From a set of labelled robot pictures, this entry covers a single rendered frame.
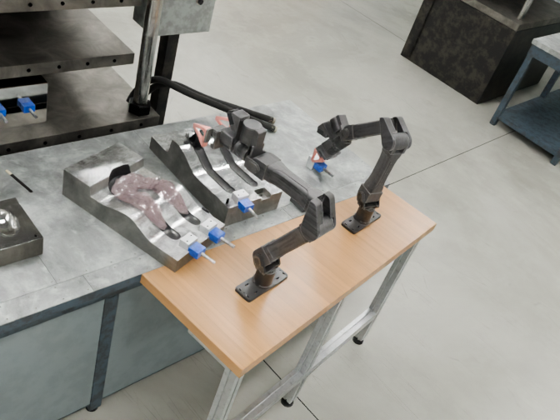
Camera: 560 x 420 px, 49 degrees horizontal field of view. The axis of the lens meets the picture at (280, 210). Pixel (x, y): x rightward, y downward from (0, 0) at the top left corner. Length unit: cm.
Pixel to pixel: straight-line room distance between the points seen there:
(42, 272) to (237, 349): 62
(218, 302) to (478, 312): 203
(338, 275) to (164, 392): 94
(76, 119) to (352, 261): 123
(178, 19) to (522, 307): 250
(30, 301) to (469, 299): 254
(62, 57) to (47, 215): 67
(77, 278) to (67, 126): 83
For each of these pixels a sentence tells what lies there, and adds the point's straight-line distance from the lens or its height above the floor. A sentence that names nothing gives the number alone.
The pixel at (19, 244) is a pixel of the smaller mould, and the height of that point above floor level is 87.
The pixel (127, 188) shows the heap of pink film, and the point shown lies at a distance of 214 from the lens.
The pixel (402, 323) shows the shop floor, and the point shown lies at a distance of 336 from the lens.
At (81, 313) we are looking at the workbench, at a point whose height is 64.
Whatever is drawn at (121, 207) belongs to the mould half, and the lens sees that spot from 208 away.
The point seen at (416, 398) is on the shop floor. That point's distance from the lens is 308.
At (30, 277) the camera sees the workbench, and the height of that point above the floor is 80.
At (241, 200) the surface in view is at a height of 90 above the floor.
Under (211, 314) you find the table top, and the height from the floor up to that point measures 80.
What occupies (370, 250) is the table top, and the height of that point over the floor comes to 80.
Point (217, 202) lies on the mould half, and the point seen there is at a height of 87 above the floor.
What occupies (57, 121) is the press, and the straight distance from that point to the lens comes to 263.
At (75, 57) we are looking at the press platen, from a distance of 255.
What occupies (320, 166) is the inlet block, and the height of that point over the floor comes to 84.
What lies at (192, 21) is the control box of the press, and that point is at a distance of 282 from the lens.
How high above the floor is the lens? 224
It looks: 37 degrees down
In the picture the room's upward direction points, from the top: 20 degrees clockwise
